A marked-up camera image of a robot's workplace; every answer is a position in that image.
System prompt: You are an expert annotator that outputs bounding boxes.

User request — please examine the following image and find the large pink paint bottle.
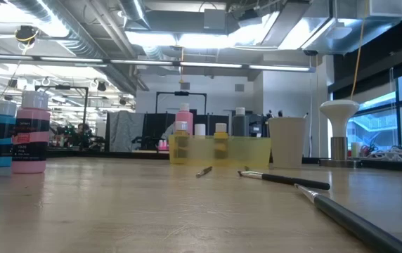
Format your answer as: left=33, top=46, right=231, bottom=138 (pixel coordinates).
left=175, top=103, right=194, bottom=136

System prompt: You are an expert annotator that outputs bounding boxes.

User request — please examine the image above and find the small orange paint bottle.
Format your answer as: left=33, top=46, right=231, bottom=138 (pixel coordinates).
left=174, top=121, right=190, bottom=165

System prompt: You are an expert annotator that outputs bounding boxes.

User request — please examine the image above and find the small yellow paint bottle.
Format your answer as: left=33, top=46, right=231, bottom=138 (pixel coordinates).
left=213, top=122, right=229, bottom=161

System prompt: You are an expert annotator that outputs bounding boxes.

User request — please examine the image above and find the large grey paint bottle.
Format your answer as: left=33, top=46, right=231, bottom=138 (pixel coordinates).
left=232, top=107, right=250, bottom=137

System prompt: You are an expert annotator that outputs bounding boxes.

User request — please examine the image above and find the small pink paint bottle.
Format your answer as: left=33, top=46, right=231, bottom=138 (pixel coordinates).
left=11, top=90, right=52, bottom=175

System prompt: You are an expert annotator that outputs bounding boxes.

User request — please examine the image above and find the translucent yellow plastic tray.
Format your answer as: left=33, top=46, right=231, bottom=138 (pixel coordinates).
left=168, top=135, right=272, bottom=169

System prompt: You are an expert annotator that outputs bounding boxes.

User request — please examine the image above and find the long ceiling light bar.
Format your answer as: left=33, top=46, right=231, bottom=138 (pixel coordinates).
left=0, top=52, right=311, bottom=73

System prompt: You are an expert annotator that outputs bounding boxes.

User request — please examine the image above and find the grey fabric cover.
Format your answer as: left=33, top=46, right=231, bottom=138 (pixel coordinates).
left=105, top=110, right=146, bottom=153

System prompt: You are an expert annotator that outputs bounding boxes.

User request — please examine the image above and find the beige paper cup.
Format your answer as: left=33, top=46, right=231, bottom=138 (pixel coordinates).
left=267, top=116, right=307, bottom=169

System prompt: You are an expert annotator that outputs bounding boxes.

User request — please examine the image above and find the grey ceiling box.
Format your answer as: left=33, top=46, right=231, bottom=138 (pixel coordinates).
left=203, top=8, right=227, bottom=30

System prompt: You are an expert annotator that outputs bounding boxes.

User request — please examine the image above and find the person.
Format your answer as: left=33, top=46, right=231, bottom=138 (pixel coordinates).
left=75, top=122, right=93, bottom=148

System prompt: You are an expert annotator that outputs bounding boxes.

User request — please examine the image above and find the white dome metal lamp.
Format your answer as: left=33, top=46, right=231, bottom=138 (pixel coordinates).
left=319, top=99, right=363, bottom=169

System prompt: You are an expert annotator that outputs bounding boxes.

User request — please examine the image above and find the black yellow ceiling device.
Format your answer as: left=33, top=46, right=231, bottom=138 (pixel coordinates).
left=14, top=24, right=40, bottom=45

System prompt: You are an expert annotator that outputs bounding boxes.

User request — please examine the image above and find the black gantry frame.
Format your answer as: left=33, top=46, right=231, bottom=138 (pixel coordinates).
left=34, top=84, right=90, bottom=126
left=155, top=91, right=208, bottom=115

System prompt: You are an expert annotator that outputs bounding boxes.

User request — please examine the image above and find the black aluminium table frame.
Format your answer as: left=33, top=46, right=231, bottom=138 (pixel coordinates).
left=0, top=149, right=402, bottom=174

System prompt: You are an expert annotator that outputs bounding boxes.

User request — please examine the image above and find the silver ventilation duct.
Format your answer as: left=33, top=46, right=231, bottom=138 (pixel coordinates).
left=7, top=0, right=151, bottom=93

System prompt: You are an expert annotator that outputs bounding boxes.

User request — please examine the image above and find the yellow hanging cord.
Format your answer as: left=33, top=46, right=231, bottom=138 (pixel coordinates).
left=350, top=0, right=369, bottom=101

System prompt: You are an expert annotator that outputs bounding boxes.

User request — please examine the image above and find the white cable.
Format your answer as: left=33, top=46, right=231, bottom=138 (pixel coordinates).
left=361, top=145, right=402, bottom=163

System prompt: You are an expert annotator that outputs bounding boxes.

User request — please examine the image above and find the black window frame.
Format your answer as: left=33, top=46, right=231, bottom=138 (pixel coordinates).
left=329, top=52, right=402, bottom=155

